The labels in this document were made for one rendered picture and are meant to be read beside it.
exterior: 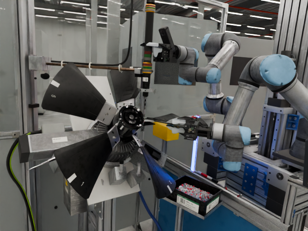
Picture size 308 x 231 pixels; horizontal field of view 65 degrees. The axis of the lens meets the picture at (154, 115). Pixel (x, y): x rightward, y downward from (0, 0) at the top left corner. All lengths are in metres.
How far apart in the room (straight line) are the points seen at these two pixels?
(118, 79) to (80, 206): 0.72
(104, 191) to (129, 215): 1.12
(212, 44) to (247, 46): 3.63
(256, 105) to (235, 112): 4.31
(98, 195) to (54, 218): 0.87
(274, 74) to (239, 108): 0.23
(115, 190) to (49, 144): 0.37
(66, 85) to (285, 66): 0.86
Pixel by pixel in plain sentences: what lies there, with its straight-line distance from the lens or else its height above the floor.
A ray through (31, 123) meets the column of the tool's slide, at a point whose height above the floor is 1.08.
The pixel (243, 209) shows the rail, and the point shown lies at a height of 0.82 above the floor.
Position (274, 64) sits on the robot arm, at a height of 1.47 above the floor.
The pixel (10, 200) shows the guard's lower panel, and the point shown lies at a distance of 1.86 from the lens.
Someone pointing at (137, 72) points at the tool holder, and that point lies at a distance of 1.10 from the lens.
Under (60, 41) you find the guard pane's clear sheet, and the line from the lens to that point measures 1.69.
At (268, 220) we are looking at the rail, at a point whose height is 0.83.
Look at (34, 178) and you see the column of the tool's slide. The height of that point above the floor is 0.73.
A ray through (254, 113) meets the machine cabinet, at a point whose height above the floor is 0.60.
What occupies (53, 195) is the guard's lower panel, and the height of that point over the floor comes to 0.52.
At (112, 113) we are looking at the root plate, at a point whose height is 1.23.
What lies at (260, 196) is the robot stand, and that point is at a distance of 1.60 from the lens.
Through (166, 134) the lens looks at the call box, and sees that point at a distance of 1.51.
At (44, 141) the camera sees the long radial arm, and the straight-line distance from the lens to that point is 1.07.
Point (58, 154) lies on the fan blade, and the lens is 0.88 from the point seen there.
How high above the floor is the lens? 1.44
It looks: 11 degrees down
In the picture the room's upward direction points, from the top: 4 degrees clockwise
